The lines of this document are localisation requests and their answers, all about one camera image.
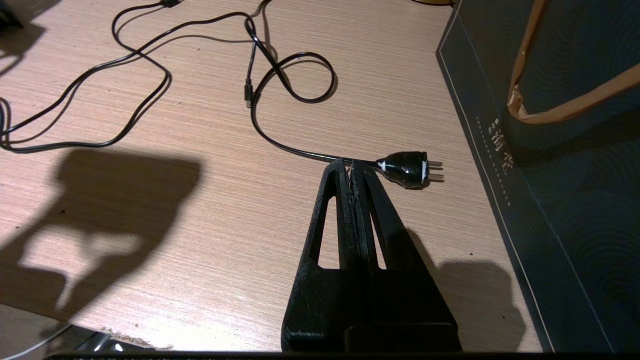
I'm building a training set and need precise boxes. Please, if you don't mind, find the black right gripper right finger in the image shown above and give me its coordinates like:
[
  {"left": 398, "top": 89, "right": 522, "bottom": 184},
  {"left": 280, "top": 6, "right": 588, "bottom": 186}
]
[{"left": 344, "top": 159, "right": 462, "bottom": 353}]

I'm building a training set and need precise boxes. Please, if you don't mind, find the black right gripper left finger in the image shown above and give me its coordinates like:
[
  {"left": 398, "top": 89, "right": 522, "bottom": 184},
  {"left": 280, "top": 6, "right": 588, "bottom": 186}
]
[{"left": 281, "top": 158, "right": 376, "bottom": 353}]

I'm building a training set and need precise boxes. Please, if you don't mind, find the black box with bag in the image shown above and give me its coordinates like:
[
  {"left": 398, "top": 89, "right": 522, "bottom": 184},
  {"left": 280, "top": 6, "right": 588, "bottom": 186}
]
[{"left": 436, "top": 0, "right": 640, "bottom": 353}]

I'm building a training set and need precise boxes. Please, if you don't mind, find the small black clip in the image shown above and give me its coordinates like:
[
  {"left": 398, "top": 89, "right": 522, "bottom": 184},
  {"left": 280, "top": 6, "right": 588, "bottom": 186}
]
[{"left": 0, "top": 6, "right": 24, "bottom": 32}]

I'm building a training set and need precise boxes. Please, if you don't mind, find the black lamp power cord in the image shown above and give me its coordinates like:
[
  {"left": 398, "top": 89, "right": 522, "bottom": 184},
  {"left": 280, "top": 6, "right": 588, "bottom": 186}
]
[{"left": 244, "top": 0, "right": 445, "bottom": 190}]

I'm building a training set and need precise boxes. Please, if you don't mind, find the black USB cable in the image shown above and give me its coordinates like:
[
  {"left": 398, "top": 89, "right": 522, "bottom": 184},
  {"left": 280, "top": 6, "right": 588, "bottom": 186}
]
[{"left": 0, "top": 0, "right": 258, "bottom": 153}]

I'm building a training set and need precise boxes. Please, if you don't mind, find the thin grey wire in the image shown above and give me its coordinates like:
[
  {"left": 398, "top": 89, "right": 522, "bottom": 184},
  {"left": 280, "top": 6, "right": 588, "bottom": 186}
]
[{"left": 0, "top": 324, "right": 72, "bottom": 360}]

